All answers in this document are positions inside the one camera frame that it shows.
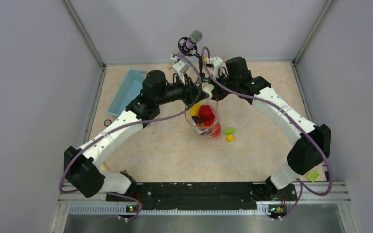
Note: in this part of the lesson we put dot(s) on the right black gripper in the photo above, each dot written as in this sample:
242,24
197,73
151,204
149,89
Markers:
216,95

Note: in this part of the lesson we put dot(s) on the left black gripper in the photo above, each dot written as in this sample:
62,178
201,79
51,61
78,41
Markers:
193,94

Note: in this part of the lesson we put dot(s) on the white toy garlic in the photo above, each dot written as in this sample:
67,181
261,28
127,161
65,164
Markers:
207,89

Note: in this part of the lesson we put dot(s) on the yellow toy squash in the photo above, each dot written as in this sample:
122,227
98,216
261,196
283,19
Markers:
194,111

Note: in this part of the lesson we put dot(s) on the clear zip top bag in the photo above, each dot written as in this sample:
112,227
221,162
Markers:
202,131

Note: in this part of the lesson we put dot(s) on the red toy tomato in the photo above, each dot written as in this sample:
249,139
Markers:
206,113

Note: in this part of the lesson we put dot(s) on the red toy chili pepper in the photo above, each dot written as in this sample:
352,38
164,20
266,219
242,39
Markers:
208,123

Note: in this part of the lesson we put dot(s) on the red toy apple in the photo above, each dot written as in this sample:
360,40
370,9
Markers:
216,130

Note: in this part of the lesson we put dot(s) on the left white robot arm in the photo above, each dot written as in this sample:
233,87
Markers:
82,166

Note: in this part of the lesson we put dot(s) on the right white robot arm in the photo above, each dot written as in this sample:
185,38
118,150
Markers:
311,143

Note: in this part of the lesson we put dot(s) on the black tripod mic stand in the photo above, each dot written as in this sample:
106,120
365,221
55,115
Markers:
202,75

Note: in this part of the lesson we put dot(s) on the green toy block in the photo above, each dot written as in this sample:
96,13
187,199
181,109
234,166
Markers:
229,131

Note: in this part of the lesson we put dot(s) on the small yellow toy cube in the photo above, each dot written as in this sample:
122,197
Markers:
230,137

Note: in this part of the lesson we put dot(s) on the purple microphone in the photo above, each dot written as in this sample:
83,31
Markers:
188,45

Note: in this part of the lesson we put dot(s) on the light blue plastic basket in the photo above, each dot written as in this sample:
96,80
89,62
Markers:
129,89

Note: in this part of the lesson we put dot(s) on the green lego plate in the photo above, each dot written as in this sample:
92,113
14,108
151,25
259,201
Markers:
313,175

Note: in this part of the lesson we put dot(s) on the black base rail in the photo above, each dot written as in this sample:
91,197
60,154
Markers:
207,195

